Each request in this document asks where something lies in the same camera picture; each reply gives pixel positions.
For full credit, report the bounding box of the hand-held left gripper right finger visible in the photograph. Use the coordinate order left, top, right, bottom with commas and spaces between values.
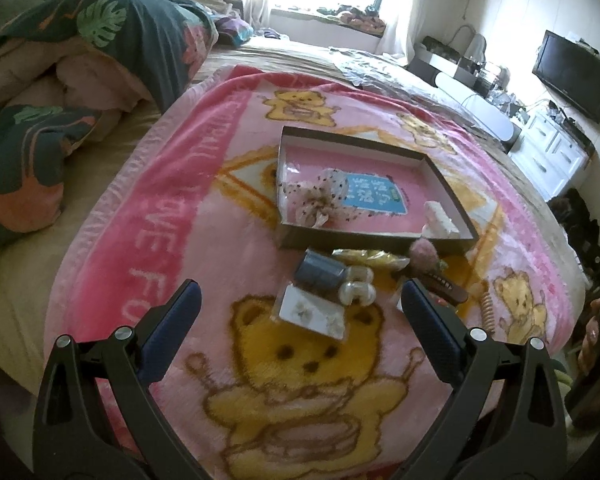
390, 277, 568, 480

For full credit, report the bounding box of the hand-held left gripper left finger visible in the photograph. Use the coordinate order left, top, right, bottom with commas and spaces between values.
32, 279, 216, 480

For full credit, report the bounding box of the pearl white claw clip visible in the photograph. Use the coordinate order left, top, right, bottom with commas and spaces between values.
337, 266, 376, 307

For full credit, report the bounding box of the yellow packet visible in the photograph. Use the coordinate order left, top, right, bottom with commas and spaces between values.
332, 247, 411, 272

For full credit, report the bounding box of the white hair clip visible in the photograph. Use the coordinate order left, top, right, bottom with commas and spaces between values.
422, 201, 461, 237

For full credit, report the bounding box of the dark blue hair tie roll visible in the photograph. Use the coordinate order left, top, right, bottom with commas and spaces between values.
294, 249, 348, 297

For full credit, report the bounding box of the person's right hand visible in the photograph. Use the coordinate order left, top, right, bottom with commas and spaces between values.
577, 297, 600, 376

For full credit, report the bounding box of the pink bear printed blanket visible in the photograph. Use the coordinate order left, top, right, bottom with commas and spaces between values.
47, 65, 581, 480

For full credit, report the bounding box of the blue card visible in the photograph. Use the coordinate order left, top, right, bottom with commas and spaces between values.
341, 171, 411, 216

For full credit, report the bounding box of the dark bag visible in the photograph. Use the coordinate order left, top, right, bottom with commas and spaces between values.
550, 190, 600, 271

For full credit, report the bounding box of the bed with tan sheet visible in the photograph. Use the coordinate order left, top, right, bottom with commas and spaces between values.
0, 35, 600, 411

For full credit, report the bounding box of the white drawer cabinet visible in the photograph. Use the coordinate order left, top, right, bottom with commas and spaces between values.
509, 110, 593, 201

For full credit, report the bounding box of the white bed footboard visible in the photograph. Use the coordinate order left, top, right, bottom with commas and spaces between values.
432, 72, 516, 143

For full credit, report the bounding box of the metal kettle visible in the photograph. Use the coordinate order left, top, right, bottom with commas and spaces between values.
480, 62, 511, 91

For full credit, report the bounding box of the clear plastic sheet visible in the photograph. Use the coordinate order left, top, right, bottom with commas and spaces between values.
330, 45, 421, 88

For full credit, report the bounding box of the black television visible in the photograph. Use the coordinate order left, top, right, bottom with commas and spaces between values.
531, 30, 600, 124

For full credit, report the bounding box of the purple and teal cloth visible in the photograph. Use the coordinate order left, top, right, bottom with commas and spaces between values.
215, 15, 261, 48

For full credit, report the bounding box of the dark floral duvet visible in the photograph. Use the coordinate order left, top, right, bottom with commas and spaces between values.
0, 0, 220, 256

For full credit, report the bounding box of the clutter on window sill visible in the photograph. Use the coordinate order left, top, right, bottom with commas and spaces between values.
320, 5, 388, 36

